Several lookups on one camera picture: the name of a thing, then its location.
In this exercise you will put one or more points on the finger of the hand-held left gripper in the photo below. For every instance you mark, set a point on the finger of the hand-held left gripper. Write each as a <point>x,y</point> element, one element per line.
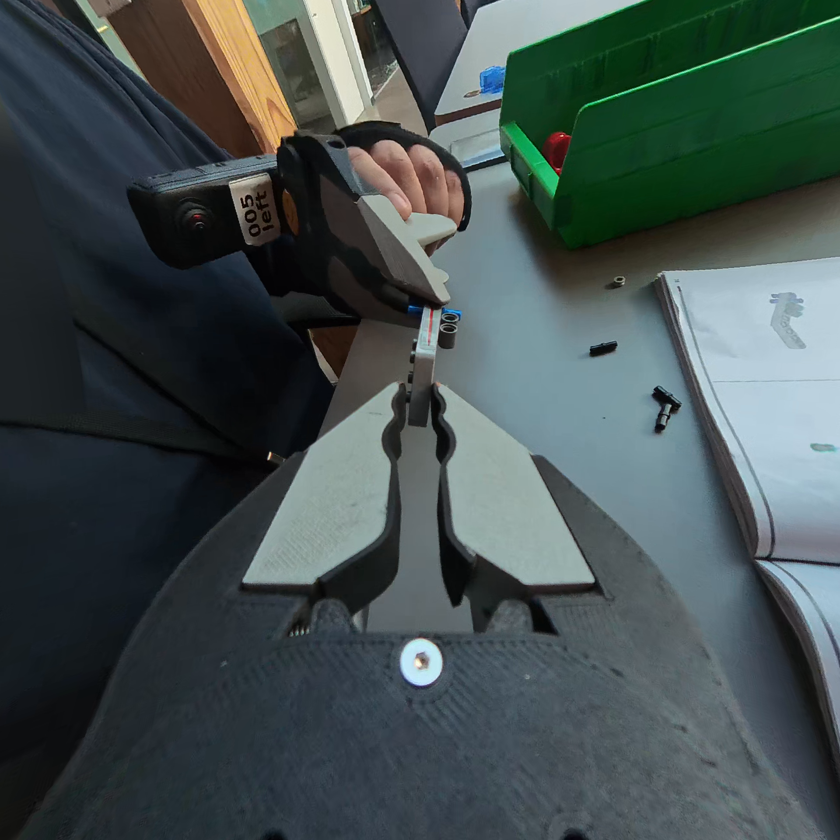
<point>403,253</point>
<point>367,310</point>

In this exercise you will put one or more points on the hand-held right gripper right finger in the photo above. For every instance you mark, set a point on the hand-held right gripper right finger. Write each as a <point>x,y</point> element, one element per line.
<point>515,512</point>

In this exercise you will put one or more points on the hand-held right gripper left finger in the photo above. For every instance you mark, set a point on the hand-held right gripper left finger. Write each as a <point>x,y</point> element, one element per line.
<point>321,505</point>

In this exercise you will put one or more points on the grey lego beam assembly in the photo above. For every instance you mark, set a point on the grey lego beam assembly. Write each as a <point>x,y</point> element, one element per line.
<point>423,374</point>

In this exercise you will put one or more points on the green plastic bin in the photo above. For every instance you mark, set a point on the green plastic bin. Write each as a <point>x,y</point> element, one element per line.
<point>689,157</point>

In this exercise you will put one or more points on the black lego pin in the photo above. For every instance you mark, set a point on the black lego pin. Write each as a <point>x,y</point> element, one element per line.
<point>604,348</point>
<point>668,395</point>
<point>661,420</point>

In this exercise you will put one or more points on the red lego wheel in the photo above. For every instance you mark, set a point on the red lego wheel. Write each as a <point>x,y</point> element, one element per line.
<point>558,149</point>

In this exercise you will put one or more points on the person's left hand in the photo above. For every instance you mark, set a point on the person's left hand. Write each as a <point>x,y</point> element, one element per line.
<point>420,177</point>

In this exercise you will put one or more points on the wooden cabinet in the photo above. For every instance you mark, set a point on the wooden cabinet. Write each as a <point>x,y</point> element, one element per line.
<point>197,59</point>

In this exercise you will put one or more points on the small blue translucent object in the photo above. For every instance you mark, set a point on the small blue translucent object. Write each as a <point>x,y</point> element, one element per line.
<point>491,79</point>

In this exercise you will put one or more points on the dark chair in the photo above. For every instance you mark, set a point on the dark chair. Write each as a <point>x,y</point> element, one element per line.
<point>420,52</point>

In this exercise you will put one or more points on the white table with brown edge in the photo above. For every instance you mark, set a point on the white table with brown edge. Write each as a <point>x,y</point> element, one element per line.
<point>525,39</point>

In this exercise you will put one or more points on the white instruction booklet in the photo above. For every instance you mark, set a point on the white instruction booklet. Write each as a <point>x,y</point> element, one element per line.
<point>774,407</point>

